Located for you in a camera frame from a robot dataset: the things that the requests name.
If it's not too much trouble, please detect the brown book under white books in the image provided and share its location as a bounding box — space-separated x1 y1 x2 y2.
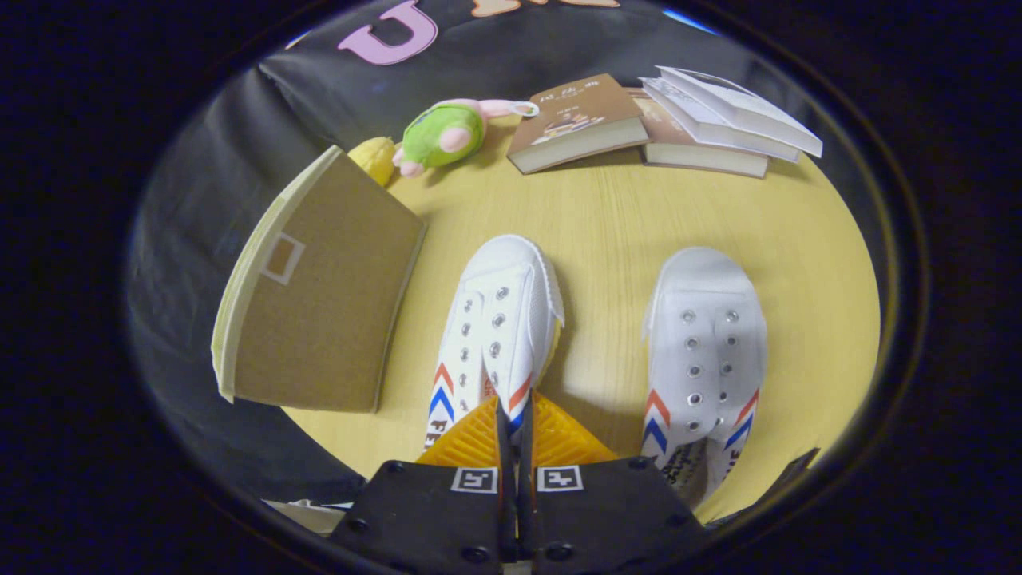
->
627 88 769 178

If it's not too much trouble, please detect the white shoe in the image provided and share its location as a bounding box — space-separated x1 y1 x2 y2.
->
423 234 565 452
639 246 769 508

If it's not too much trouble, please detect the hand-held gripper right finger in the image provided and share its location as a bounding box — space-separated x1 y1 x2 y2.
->
517 391 709 575

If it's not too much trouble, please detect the white book with portrait photo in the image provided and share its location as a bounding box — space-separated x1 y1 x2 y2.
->
656 66 823 157

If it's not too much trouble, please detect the white book with patterned cover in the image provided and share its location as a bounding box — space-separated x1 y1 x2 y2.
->
641 77 802 163

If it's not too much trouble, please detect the green and pink plush toy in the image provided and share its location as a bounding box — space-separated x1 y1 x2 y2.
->
393 98 540 178

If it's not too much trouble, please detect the brown fabric storage box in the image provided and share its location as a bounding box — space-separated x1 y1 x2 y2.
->
212 145 428 414

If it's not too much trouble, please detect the brown book with illustrated cover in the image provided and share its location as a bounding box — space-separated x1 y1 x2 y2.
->
507 73 649 175

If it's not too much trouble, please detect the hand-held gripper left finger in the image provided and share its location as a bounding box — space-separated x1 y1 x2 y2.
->
326 395 516 575

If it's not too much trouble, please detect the yellow plush toy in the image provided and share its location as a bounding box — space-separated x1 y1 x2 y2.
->
348 137 398 187

